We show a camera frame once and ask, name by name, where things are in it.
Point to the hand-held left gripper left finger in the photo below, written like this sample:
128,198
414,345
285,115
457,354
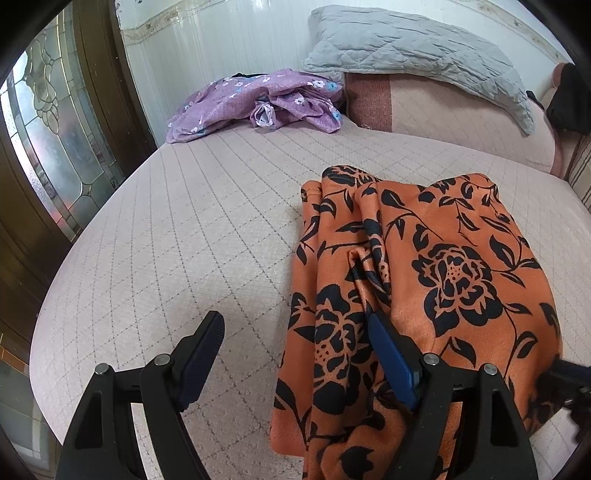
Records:
203,353

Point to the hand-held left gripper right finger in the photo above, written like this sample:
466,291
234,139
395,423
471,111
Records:
392,364

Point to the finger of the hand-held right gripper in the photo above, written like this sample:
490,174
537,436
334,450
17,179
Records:
565,383

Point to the orange black floral garment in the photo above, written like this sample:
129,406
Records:
461,240

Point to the dark wooden door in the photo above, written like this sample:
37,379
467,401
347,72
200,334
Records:
18,258

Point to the striped cushion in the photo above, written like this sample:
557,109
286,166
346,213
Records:
581,170

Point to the pink folded quilt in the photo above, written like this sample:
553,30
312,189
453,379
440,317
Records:
438,115

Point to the stained glass door pane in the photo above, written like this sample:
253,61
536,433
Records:
60,134

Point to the purple floral garment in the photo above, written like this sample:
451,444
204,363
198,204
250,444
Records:
277,97

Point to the dark cloth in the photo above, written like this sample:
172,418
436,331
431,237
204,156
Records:
570,101

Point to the grey quilted pillow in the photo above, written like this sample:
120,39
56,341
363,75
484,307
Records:
406,46

